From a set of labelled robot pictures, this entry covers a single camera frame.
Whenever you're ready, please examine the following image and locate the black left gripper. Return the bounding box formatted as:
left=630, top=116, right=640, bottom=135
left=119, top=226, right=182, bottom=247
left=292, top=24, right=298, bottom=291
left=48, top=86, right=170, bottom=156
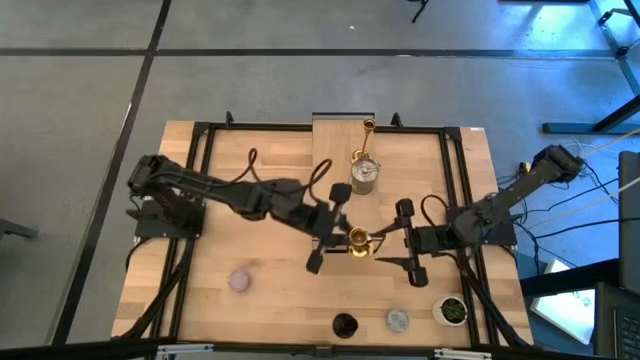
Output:
left=289, top=182, right=357, bottom=275

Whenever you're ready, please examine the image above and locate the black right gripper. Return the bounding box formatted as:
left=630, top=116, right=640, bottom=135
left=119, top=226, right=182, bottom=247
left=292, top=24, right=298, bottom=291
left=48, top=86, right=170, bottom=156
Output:
left=372, top=198, right=457, bottom=289

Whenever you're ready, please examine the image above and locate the gold candlestick holder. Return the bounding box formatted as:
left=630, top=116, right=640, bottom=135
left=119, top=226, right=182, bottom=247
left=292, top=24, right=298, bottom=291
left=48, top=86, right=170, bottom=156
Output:
left=349, top=118, right=377, bottom=164
left=347, top=225, right=376, bottom=260

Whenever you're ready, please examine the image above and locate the silver tin candle grey wax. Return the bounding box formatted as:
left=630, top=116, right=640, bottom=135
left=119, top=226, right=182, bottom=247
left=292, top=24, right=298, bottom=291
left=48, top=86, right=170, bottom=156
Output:
left=384, top=308, right=411, bottom=334

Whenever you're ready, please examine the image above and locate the pink round candle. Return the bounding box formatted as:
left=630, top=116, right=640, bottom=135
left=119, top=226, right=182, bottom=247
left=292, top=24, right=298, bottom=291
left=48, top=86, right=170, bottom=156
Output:
left=227, top=269, right=251, bottom=294

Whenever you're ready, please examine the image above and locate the silver metal can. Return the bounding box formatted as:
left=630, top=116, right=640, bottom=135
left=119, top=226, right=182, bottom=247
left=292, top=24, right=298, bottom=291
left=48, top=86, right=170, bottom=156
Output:
left=349, top=156, right=381, bottom=196

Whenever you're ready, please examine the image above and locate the white pot green plant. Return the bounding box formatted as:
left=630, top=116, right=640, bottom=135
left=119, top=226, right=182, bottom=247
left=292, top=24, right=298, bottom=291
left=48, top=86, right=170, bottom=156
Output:
left=431, top=294, right=469, bottom=328

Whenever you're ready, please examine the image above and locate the black beam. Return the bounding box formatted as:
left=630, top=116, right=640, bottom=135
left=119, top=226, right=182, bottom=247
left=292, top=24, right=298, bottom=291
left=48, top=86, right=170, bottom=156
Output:
left=518, top=257, right=621, bottom=300

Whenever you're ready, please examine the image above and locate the white sheet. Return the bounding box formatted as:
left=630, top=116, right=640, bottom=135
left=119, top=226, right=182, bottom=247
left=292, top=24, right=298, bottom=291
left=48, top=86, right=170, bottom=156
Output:
left=529, top=258, right=597, bottom=346

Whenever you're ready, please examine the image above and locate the black metal table leg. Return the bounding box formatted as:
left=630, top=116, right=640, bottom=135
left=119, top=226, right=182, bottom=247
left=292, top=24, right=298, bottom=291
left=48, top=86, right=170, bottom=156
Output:
left=542, top=94, right=640, bottom=136

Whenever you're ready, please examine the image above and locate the black tripod leg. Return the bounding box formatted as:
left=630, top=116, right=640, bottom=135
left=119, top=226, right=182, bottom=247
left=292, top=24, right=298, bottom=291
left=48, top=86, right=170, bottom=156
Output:
left=407, top=0, right=432, bottom=24

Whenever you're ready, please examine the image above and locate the black monitor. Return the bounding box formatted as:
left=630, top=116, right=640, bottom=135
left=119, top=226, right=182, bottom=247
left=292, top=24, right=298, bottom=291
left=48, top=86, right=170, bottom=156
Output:
left=617, top=149, right=640, bottom=296

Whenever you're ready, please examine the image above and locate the black laptop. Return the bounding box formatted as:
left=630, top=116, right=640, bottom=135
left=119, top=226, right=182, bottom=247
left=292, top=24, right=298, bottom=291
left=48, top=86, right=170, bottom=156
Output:
left=593, top=281, right=640, bottom=360

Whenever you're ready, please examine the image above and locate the black rig crossbeam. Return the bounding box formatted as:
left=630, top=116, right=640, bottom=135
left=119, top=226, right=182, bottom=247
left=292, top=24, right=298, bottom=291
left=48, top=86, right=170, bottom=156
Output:
left=0, top=337, right=640, bottom=360

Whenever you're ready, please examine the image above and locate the grey metal leg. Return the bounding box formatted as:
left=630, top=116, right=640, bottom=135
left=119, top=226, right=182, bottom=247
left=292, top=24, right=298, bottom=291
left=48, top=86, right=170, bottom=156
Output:
left=0, top=217, right=40, bottom=241

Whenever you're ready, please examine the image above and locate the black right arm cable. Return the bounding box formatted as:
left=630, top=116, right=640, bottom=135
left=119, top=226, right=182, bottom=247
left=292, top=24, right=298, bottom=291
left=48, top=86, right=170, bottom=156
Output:
left=421, top=193, right=451, bottom=226

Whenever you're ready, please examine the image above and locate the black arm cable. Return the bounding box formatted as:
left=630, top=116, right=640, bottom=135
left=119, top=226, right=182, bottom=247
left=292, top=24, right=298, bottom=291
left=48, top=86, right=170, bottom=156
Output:
left=421, top=193, right=451, bottom=226
left=214, top=147, right=259, bottom=187
left=305, top=158, right=334, bottom=204

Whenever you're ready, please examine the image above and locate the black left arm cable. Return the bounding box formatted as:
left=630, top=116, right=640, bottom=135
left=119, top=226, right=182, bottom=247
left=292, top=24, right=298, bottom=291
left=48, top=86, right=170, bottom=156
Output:
left=214, top=147, right=259, bottom=187
left=305, top=158, right=334, bottom=204

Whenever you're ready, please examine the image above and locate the wooden shelf black metal frame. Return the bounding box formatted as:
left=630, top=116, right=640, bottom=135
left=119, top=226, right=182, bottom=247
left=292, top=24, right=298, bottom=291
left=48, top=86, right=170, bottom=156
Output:
left=310, top=112, right=386, bottom=254

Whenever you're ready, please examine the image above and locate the silver bracket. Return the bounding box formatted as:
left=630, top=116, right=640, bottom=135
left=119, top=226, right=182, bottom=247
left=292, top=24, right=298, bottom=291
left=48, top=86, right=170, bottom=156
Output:
left=155, top=343, right=215, bottom=359
left=433, top=347, right=494, bottom=360

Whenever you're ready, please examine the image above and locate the black aluminium table frame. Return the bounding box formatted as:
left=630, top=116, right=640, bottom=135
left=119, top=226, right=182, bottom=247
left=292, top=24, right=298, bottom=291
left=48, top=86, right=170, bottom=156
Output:
left=112, top=110, right=534, bottom=351

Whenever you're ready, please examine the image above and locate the black floor cable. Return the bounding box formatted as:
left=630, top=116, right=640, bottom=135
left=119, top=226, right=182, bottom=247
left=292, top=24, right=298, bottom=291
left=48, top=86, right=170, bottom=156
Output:
left=519, top=216, right=640, bottom=242

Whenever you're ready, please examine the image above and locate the yellow cord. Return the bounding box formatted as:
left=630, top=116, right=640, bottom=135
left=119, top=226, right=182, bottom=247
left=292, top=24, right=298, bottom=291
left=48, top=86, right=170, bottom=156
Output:
left=529, top=177, right=640, bottom=231

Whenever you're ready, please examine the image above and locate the metal stand rail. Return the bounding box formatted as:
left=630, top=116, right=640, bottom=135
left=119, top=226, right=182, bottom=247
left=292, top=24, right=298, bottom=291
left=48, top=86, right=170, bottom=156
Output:
left=588, top=0, right=640, bottom=96

